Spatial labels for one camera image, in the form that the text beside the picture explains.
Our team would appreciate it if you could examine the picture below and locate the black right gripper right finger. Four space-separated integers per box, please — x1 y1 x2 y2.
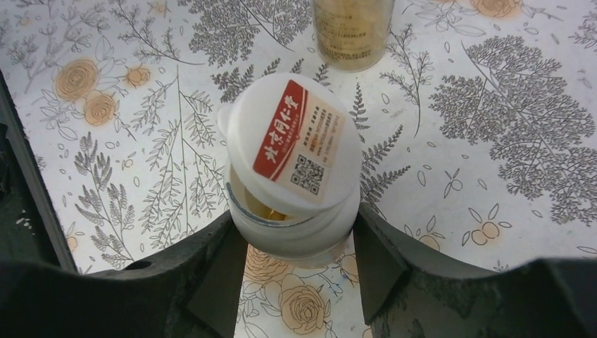
353 204 596 337

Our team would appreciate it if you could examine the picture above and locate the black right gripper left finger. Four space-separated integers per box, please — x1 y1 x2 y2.
0 70 249 338

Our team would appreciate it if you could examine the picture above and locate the white cap amber pill bottle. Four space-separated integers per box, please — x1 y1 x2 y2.
218 73 362 268

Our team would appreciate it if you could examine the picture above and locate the small amber pill bottle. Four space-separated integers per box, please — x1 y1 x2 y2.
310 0 395 72

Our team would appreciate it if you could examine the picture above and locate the floral patterned table mat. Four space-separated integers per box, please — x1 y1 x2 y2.
1 1 596 337

